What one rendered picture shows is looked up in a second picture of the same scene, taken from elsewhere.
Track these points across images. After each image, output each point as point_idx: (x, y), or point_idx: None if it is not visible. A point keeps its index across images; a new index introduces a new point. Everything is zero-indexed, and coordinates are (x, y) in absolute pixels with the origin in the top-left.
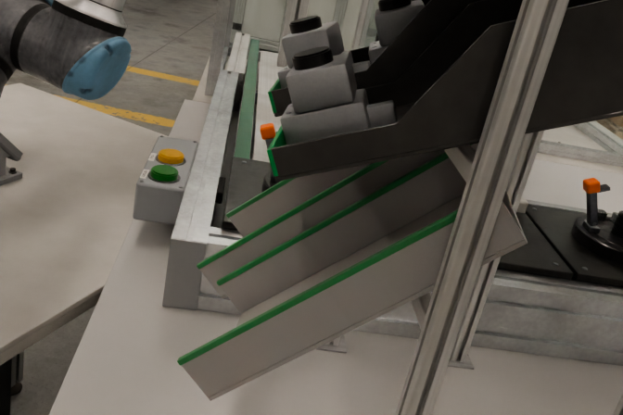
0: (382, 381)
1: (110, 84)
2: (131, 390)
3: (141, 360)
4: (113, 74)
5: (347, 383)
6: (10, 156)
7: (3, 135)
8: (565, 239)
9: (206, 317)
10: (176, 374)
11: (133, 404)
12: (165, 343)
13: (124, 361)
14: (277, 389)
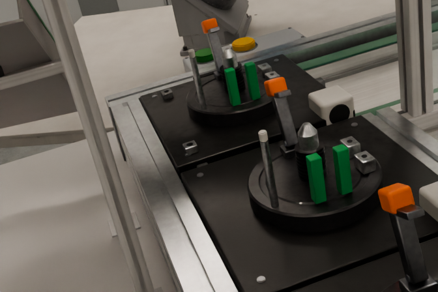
0: (83, 266)
1: None
2: (24, 176)
3: (54, 168)
4: None
5: (70, 249)
6: (227, 30)
7: (214, 14)
8: (387, 283)
9: (119, 167)
10: (45, 183)
11: (12, 182)
12: (77, 167)
13: (50, 164)
14: (47, 222)
